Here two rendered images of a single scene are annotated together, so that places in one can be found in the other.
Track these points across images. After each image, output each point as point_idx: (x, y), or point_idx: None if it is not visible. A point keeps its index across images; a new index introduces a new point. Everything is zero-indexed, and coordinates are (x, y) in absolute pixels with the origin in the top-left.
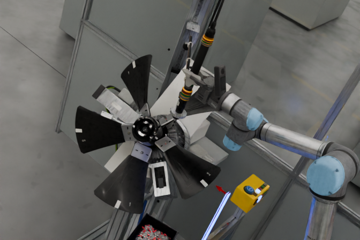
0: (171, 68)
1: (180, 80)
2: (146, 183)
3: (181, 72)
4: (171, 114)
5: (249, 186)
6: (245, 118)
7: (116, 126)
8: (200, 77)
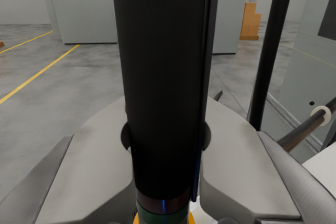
0: (329, 142)
1: (322, 166)
2: None
3: (329, 149)
4: None
5: None
6: None
7: (133, 212)
8: (121, 189)
